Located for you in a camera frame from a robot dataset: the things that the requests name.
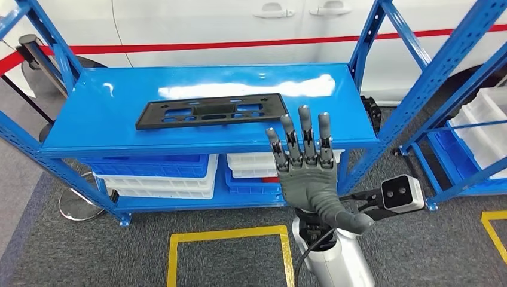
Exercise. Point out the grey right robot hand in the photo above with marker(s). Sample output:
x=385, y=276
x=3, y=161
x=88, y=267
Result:
x=311, y=184

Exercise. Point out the black plastic licence plate frame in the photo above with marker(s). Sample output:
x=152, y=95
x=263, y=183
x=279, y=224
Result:
x=154, y=119

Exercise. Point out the black ribbed plastic part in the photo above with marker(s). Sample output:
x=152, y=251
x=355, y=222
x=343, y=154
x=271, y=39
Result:
x=372, y=113

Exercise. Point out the blue metal shelf rack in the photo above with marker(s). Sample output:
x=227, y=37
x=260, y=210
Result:
x=99, y=122
x=439, y=196

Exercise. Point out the red item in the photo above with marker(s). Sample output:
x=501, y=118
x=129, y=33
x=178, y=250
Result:
x=271, y=180

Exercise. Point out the blue plastic crate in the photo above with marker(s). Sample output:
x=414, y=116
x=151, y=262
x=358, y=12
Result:
x=453, y=160
x=249, y=188
x=138, y=168

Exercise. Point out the red barrier belt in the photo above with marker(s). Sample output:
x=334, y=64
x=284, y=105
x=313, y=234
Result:
x=198, y=46

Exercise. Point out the white car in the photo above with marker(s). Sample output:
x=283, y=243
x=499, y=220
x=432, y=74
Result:
x=198, y=23

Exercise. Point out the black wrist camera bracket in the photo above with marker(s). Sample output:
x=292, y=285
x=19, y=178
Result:
x=368, y=196

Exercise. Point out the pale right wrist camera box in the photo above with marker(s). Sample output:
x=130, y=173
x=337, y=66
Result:
x=400, y=194

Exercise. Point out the chrome stanchion post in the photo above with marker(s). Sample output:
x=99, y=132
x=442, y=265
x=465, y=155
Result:
x=79, y=208

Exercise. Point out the black stanchion post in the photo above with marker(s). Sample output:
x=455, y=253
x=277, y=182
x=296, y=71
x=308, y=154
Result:
x=29, y=101

